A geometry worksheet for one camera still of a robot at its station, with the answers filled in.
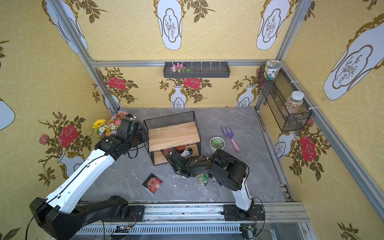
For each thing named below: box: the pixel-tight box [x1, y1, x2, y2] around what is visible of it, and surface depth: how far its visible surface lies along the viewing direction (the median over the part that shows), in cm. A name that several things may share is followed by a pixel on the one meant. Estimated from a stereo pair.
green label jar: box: [264, 59, 283, 81], surface depth 87 cm
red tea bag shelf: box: [142, 173, 164, 194], surface depth 85 cm
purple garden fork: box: [221, 125, 241, 153], surface depth 105 cm
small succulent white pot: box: [209, 136, 226, 154], surface depth 92 cm
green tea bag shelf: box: [196, 173, 209, 186], surface depth 85 cm
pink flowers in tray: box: [170, 62, 191, 73], surface depth 89 cm
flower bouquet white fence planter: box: [92, 111, 129, 139], surface depth 89 cm
